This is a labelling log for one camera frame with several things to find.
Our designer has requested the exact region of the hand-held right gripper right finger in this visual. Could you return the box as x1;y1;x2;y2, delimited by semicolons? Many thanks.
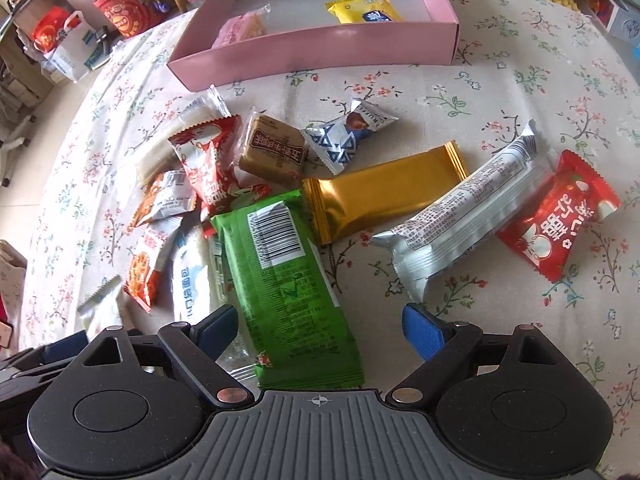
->
387;302;564;406

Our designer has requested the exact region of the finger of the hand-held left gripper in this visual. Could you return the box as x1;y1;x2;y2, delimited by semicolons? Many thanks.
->
20;330;92;378

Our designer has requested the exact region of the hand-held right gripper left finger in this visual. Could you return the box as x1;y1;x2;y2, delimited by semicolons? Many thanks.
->
77;304;254;412

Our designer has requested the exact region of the clear-wrapped white cake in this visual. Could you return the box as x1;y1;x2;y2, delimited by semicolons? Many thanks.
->
77;275;132;342

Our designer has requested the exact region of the white blue bread packet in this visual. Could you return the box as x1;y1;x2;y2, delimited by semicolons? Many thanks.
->
169;224;227;322

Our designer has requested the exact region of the green snack packet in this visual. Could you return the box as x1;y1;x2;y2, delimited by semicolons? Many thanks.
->
210;189;366;391

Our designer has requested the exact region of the orange white snack packet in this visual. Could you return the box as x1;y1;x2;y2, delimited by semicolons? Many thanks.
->
123;219;177;314
131;170;199;229

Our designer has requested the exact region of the long silver snack packet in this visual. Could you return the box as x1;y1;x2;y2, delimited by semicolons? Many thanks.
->
370;119;544;304

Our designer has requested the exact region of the gold snack bar packet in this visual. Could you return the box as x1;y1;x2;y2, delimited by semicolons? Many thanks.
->
301;141;469;247

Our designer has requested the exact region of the red white candy packet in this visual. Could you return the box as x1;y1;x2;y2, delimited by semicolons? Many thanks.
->
167;115;274;222

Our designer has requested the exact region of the pink cardboard box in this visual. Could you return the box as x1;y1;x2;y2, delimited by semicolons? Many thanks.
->
166;0;460;92

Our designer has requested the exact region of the red snack packet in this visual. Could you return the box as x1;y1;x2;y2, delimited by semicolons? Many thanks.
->
495;149;622;284

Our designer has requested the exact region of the brown square snack packet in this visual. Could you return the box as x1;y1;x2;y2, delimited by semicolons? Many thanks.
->
237;110;307;184

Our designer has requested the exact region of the clear-wrapped white sandwich bread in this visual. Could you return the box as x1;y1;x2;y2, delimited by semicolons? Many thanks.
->
136;86;231;187

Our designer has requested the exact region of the blue white patterned packet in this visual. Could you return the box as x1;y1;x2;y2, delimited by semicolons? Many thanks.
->
304;98;401;177

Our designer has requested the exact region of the beige shelf unit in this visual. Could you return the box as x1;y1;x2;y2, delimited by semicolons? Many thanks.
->
0;0;60;111

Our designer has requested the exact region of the pink snack packet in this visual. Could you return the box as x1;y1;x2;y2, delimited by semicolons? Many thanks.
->
212;4;272;51

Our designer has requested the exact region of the white shopping bag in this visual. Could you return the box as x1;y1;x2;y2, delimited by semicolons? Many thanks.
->
31;6;103;84

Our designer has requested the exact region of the yellow snack packet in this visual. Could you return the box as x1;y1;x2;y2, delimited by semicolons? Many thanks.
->
326;0;407;25

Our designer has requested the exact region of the red printed bag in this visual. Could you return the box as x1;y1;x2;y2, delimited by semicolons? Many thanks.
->
94;0;167;39

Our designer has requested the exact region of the printed cardboard box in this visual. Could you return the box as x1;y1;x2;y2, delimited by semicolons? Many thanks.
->
606;6;640;45

